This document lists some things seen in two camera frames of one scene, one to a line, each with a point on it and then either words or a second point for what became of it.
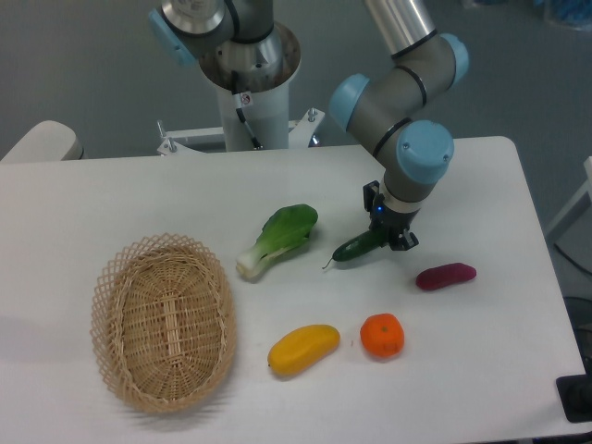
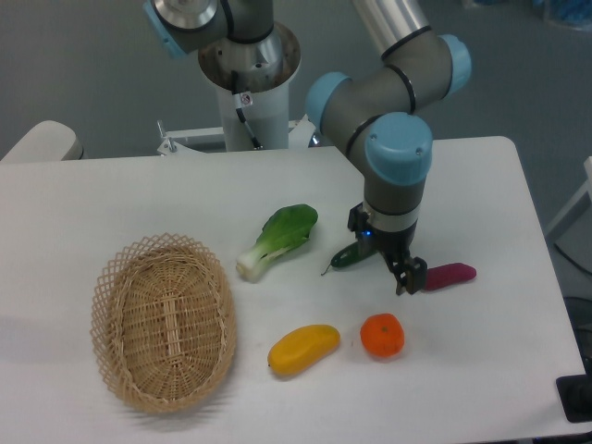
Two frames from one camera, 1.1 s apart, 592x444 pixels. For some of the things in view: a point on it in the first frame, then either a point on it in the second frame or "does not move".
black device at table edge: x=575 y=394 does not move
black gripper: x=392 y=226 -> x=394 y=244
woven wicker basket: x=164 y=323 does not move
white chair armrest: x=46 y=141 does not move
